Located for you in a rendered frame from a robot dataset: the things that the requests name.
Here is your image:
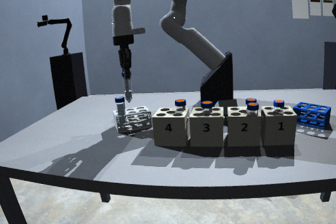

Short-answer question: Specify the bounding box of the white tube rack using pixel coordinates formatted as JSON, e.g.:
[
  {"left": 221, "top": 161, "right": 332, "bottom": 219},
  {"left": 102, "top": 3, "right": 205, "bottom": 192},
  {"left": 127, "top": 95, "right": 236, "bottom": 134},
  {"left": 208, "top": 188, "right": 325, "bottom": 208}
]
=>
[{"left": 113, "top": 106, "right": 152, "bottom": 133}]

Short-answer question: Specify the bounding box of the white bucket adapter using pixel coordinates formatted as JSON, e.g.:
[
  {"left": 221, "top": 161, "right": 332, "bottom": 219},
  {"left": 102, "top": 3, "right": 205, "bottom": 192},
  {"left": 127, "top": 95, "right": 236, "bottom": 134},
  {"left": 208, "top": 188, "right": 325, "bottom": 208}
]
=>
[
  {"left": 190, "top": 107, "right": 223, "bottom": 147},
  {"left": 261, "top": 106, "right": 297, "bottom": 146},
  {"left": 226, "top": 107, "right": 261, "bottom": 147},
  {"left": 152, "top": 107, "right": 190, "bottom": 147}
]

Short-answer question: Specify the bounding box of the blue tube rack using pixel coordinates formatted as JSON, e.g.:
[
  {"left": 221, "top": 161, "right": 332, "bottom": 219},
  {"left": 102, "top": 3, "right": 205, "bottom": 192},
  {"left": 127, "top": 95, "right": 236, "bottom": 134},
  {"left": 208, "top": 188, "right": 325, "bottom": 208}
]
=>
[{"left": 293, "top": 102, "right": 331, "bottom": 129}]

